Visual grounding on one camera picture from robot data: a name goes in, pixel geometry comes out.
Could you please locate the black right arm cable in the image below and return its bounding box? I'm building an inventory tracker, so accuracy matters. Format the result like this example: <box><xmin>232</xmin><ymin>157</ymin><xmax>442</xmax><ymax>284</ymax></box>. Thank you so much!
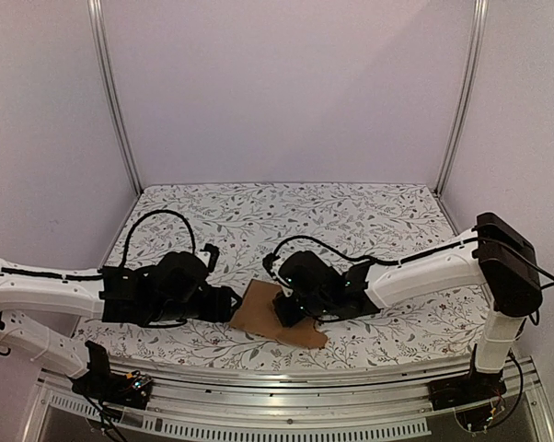
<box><xmin>270</xmin><ymin>235</ymin><xmax>554</xmax><ymax>323</ymax></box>

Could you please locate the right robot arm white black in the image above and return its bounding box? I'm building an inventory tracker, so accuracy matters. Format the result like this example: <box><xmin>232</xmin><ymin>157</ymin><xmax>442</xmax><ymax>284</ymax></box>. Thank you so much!
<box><xmin>262</xmin><ymin>213</ymin><xmax>544</xmax><ymax>404</ymax></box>

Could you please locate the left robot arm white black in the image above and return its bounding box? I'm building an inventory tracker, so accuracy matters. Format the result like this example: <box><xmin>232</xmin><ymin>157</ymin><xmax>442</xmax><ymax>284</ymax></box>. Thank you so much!
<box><xmin>0</xmin><ymin>245</ymin><xmax>242</xmax><ymax>400</ymax></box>

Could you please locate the brown cardboard box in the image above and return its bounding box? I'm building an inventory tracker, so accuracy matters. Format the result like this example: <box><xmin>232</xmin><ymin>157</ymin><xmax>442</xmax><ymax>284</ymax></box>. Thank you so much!
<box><xmin>228</xmin><ymin>279</ymin><xmax>328</xmax><ymax>349</ymax></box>

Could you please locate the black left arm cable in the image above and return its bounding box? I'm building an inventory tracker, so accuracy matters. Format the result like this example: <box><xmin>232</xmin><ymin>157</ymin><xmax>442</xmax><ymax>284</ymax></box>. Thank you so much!
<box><xmin>122</xmin><ymin>209</ymin><xmax>198</xmax><ymax>268</ymax></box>

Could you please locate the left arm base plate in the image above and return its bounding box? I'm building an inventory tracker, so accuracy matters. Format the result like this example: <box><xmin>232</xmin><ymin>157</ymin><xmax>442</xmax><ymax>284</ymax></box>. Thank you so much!
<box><xmin>71</xmin><ymin>370</ymin><xmax>154</xmax><ymax>410</ymax></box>

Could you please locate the aluminium frame post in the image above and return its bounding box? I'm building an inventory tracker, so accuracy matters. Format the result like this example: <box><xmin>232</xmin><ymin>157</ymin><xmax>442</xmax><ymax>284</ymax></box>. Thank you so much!
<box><xmin>87</xmin><ymin>0</ymin><xmax>144</xmax><ymax>196</ymax></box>
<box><xmin>433</xmin><ymin>0</ymin><xmax>489</xmax><ymax>199</ymax></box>

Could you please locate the right aluminium frame post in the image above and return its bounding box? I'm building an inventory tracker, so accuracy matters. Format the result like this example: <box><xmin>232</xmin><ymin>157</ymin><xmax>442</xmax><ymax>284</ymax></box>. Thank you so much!
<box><xmin>433</xmin><ymin>0</ymin><xmax>489</xmax><ymax>199</ymax></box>

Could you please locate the floral patterned table mat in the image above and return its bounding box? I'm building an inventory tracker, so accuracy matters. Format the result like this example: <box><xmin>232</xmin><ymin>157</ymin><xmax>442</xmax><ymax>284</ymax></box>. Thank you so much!
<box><xmin>75</xmin><ymin>183</ymin><xmax>488</xmax><ymax>372</ymax></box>

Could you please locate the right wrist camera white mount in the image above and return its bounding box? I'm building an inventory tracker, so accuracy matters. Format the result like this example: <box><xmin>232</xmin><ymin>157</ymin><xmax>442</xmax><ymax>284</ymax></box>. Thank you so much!
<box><xmin>262</xmin><ymin>252</ymin><xmax>279</xmax><ymax>279</ymax></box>

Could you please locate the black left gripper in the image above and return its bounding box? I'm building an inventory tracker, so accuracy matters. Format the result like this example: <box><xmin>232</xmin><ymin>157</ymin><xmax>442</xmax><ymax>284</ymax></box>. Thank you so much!
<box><xmin>150</xmin><ymin>285</ymin><xmax>242</xmax><ymax>323</ymax></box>

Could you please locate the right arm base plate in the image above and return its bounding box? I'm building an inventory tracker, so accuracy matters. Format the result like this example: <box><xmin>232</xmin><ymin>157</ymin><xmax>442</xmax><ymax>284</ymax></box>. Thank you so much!
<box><xmin>427</xmin><ymin>374</ymin><xmax>507</xmax><ymax>411</ymax></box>

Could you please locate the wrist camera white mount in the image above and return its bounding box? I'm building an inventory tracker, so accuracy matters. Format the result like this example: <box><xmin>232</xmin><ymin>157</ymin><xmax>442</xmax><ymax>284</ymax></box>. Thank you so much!
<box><xmin>262</xmin><ymin>252</ymin><xmax>279</xmax><ymax>279</ymax></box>
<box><xmin>198</xmin><ymin>243</ymin><xmax>220</xmax><ymax>273</ymax></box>

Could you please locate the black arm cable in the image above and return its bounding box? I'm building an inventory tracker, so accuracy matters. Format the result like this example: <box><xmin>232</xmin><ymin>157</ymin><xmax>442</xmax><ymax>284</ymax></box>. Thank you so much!
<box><xmin>122</xmin><ymin>209</ymin><xmax>198</xmax><ymax>268</ymax></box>
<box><xmin>270</xmin><ymin>235</ymin><xmax>554</xmax><ymax>323</ymax></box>

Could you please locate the left aluminium frame post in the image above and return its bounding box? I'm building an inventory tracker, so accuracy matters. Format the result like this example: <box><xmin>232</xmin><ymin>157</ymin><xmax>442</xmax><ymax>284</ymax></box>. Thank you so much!
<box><xmin>87</xmin><ymin>0</ymin><xmax>144</xmax><ymax>196</ymax></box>

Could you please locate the aluminium front rail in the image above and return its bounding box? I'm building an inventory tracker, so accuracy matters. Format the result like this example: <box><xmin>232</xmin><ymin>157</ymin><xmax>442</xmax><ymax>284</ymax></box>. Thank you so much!
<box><xmin>23</xmin><ymin>354</ymin><xmax>554</xmax><ymax>442</ymax></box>

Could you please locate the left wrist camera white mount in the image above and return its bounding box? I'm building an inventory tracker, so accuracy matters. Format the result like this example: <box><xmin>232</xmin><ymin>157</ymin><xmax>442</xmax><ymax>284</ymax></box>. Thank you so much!
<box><xmin>198</xmin><ymin>243</ymin><xmax>220</xmax><ymax>273</ymax></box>

